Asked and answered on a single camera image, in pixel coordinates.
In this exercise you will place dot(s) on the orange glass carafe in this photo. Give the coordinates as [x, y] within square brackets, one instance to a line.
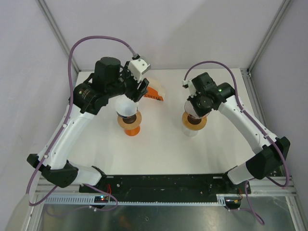
[132, 132]

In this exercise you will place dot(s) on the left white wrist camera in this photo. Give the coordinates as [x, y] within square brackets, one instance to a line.
[139, 67]

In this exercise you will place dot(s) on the white paper coffee filter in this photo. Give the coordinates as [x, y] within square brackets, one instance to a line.
[126, 106]

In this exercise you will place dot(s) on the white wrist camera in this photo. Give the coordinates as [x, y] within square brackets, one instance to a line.
[139, 67]
[187, 84]

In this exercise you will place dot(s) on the clear glass carafe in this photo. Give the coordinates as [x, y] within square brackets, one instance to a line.
[189, 133]

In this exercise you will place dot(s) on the aluminium frame post right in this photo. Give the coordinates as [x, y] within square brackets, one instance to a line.
[274, 25]

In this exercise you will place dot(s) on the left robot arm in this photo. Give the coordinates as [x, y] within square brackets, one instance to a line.
[109, 79]

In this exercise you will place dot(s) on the orange coffee filter box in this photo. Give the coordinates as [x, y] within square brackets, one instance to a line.
[156, 90]

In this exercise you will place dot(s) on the white cable duct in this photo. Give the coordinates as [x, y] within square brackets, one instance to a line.
[96, 199]

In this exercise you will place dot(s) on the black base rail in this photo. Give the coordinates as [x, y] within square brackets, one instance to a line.
[169, 187]

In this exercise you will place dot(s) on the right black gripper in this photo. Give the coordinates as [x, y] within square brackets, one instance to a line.
[199, 111]

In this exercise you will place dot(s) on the aluminium frame post left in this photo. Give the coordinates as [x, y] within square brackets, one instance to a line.
[53, 26]

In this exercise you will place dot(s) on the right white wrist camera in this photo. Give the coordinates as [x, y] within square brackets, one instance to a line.
[187, 84]

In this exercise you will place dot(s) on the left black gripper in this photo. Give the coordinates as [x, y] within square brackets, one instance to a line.
[135, 94]

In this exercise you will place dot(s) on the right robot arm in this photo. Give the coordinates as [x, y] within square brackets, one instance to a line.
[270, 151]

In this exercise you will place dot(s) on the aluminium frame post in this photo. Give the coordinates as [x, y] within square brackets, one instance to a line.
[53, 26]
[274, 25]

